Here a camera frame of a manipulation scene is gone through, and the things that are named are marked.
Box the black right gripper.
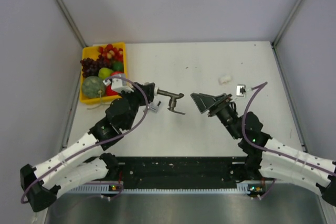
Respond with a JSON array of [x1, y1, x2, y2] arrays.
[[191, 94, 242, 140]]

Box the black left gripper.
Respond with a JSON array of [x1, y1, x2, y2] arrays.
[[119, 83, 155, 131]]

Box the dark bronze water faucet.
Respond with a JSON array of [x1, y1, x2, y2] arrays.
[[157, 89, 185, 115]]

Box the white pipe elbow fitting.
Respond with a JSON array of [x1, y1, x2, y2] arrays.
[[153, 85, 159, 96]]

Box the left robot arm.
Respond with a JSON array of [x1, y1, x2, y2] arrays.
[[20, 79, 159, 212]]

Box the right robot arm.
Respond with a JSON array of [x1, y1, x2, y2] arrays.
[[191, 93, 335, 206]]

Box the far white pipe elbow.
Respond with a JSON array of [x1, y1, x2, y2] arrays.
[[218, 74, 233, 85]]

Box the chrome water faucet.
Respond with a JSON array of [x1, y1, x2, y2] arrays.
[[148, 100, 162, 113]]

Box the red apple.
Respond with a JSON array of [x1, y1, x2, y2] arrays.
[[106, 86, 117, 97], [110, 71, 124, 76]]

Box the dark green lime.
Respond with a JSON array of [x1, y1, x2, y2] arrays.
[[112, 61, 124, 72]]

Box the green apple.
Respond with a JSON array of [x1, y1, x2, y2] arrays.
[[98, 67, 113, 80]]

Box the green striped melon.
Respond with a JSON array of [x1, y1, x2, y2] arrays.
[[81, 76, 106, 99]]

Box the dark purple grape bunch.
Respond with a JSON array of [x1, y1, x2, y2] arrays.
[[80, 55, 112, 78]]

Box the yellow plastic fruit tray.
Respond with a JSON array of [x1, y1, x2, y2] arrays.
[[79, 42, 128, 105]]

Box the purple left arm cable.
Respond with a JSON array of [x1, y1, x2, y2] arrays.
[[20, 76, 150, 205]]

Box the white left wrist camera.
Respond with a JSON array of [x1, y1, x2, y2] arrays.
[[103, 73, 133, 94]]

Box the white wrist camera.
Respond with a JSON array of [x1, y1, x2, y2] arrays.
[[103, 73, 133, 94], [236, 84, 246, 97]]

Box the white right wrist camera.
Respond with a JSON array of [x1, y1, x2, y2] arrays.
[[236, 84, 246, 97]]

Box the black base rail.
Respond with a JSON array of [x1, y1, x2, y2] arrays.
[[102, 157, 262, 189]]

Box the white slotted cable duct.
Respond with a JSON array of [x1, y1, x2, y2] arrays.
[[68, 183, 266, 196]]

